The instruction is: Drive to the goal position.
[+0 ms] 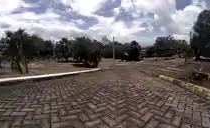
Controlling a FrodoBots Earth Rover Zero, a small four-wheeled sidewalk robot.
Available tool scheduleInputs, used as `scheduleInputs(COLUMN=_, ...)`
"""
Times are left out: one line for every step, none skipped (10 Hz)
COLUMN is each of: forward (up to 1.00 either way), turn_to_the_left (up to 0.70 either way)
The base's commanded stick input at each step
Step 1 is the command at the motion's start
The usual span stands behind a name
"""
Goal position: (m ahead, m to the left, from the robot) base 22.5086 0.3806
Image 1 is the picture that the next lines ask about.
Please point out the bare dirt ground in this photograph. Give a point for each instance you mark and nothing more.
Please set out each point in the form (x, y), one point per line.
(46, 68)
(179, 66)

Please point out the yellow kerb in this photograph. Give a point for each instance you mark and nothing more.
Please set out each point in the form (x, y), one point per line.
(193, 88)

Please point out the large dark tree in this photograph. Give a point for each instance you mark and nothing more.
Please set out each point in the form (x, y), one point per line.
(206, 33)

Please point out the pole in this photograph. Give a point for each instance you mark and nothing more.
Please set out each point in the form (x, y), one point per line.
(113, 50)

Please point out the row of trees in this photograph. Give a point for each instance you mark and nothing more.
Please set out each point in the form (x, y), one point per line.
(79, 48)

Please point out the brown brick paved road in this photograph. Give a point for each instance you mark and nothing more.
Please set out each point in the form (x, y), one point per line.
(103, 103)

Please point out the white kerb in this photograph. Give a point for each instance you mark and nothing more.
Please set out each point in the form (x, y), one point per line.
(43, 76)

